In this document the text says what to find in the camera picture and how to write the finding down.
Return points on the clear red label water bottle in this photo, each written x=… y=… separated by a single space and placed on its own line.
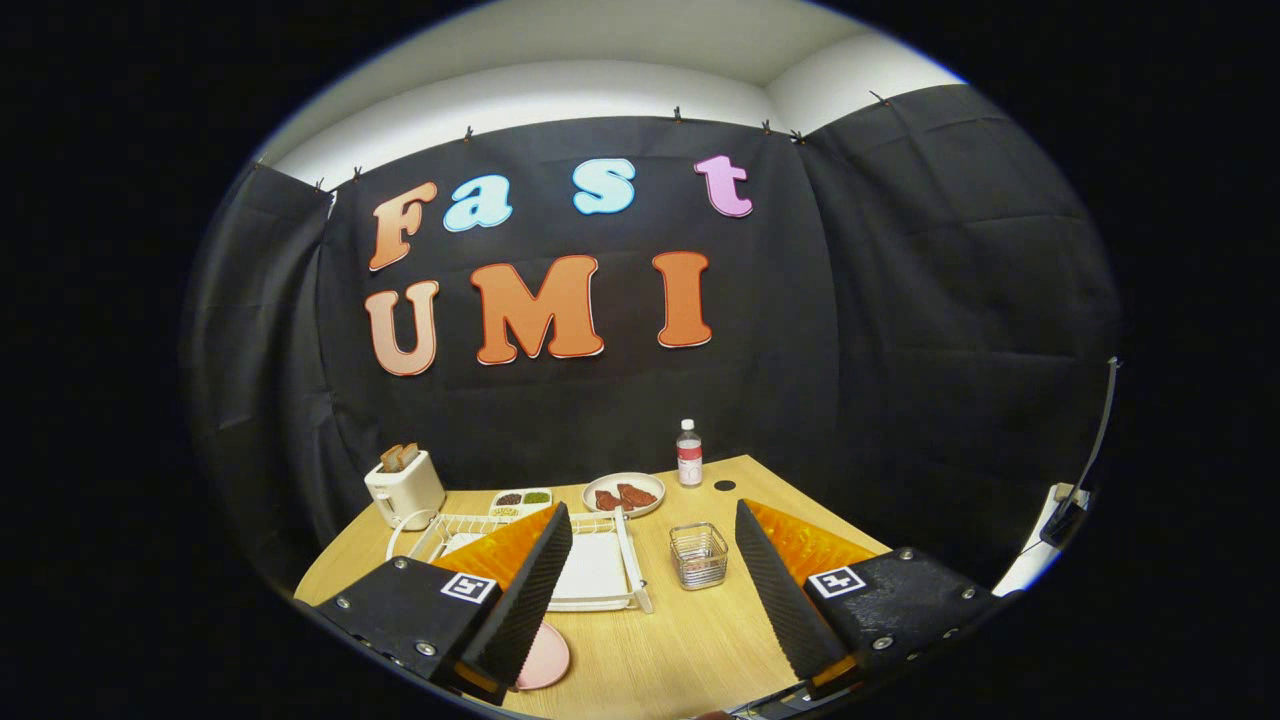
x=690 y=460

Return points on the white toaster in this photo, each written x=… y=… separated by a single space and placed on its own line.
x=410 y=490

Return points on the pink plate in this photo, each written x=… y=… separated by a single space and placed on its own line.
x=548 y=660

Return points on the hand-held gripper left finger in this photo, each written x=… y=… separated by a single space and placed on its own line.
x=530 y=610

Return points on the black clamp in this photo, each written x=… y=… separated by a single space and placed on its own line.
x=1062 y=522

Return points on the black backdrop cloth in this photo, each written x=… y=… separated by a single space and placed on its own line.
x=850 y=330

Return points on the brown toast slice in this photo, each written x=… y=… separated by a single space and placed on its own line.
x=391 y=459
x=410 y=455

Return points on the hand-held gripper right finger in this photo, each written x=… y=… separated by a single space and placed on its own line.
x=780 y=610

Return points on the white plate with meat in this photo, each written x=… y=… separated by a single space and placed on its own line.
x=655 y=485

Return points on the white divided condiment dish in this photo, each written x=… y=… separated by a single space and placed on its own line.
x=520 y=505

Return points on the red meat piece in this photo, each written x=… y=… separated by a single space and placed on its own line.
x=637 y=495
x=607 y=500

